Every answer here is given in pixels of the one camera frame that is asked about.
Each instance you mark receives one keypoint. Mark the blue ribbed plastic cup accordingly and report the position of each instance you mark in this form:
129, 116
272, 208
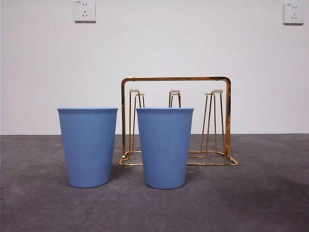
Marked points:
88, 145
165, 149

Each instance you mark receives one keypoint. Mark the white wall socket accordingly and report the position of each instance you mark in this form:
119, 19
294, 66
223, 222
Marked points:
85, 10
293, 13

